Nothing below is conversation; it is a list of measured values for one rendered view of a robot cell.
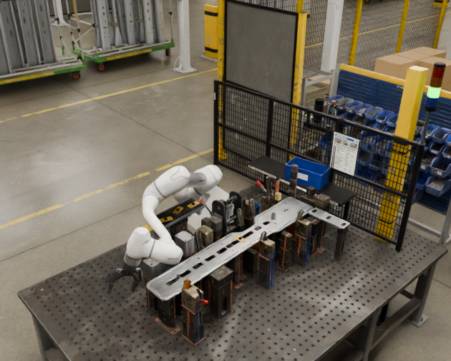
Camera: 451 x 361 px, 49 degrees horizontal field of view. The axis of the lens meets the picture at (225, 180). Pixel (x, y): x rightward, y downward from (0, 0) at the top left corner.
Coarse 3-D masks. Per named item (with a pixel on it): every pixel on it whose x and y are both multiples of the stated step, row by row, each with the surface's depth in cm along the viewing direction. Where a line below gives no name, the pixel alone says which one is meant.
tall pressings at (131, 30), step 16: (96, 0) 957; (112, 0) 980; (128, 0) 998; (144, 0) 999; (160, 0) 1024; (96, 16) 989; (112, 16) 994; (128, 16) 1009; (144, 16) 1014; (160, 16) 1035; (96, 32) 1003; (112, 32) 1022; (128, 32) 1023; (144, 32) 1027; (160, 32) 1047
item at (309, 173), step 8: (296, 160) 389; (304, 160) 385; (288, 168) 377; (304, 168) 388; (312, 168) 384; (320, 168) 380; (328, 168) 376; (288, 176) 380; (304, 176) 372; (312, 176) 368; (320, 176) 364; (328, 176) 375; (304, 184) 375; (312, 184) 371; (320, 184) 367
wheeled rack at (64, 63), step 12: (0, 0) 810; (60, 36) 956; (60, 60) 936; (72, 60) 928; (12, 72) 854; (24, 72) 859; (36, 72) 867; (48, 72) 872; (60, 72) 887; (72, 72) 920; (0, 84) 829
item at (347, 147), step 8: (336, 136) 362; (344, 136) 357; (352, 136) 352; (336, 144) 364; (344, 144) 359; (352, 144) 354; (336, 152) 366; (344, 152) 362; (352, 152) 357; (336, 160) 369; (344, 160) 364; (352, 160) 359; (336, 168) 372; (344, 168) 367; (352, 168) 362; (352, 176) 364
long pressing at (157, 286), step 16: (272, 208) 351; (288, 208) 352; (304, 208) 352; (256, 224) 333; (272, 224) 334; (288, 224) 335; (224, 240) 317; (256, 240) 318; (192, 256) 302; (208, 256) 303; (224, 256) 302; (176, 272) 289; (192, 272) 289; (208, 272) 290; (160, 288) 277; (176, 288) 277
